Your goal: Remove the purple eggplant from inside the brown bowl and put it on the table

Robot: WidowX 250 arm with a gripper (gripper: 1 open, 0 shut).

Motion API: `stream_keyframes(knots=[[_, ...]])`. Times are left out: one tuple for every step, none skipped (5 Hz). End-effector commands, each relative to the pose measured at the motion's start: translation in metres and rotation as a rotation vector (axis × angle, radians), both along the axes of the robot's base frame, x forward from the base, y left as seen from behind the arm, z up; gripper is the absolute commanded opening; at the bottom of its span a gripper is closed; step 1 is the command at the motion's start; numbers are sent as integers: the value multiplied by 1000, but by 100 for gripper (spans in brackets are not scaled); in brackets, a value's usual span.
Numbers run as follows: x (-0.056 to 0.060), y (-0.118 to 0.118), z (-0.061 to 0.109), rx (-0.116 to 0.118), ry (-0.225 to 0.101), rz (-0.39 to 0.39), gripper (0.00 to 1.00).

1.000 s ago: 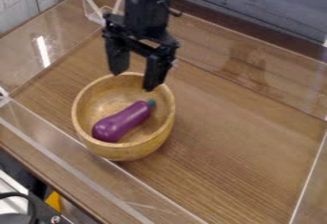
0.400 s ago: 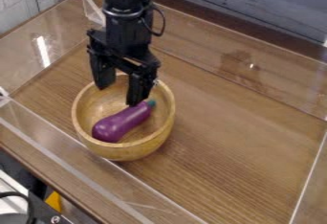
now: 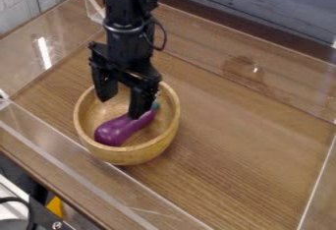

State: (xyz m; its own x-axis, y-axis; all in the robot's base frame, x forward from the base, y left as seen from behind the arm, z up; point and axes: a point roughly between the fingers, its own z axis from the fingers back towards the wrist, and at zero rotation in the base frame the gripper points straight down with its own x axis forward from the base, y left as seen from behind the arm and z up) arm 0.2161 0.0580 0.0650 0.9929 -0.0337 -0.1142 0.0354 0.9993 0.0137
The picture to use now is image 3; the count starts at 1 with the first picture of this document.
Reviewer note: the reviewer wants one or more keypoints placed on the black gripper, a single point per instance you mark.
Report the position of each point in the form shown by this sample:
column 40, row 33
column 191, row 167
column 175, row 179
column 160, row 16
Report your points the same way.
column 121, row 61

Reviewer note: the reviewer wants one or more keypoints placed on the purple toy eggplant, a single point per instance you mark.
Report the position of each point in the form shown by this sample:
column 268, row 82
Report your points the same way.
column 115, row 131

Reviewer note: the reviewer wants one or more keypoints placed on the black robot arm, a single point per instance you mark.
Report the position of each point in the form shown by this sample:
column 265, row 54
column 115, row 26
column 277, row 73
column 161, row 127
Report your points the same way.
column 129, row 13

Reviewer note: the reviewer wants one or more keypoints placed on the brown wooden bowl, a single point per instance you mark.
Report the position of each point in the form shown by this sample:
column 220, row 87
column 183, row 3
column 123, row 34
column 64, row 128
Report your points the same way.
column 148, row 142

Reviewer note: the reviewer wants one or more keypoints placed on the yellow black device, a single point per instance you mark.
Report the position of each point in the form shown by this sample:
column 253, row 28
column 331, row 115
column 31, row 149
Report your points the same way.
column 48, row 215

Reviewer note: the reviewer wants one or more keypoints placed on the clear acrylic corner bracket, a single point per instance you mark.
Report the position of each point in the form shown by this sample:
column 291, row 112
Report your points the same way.
column 95, row 11

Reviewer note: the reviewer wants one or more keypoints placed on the clear acrylic tray wall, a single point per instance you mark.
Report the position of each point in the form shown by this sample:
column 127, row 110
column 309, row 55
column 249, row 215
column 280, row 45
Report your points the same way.
column 251, row 165

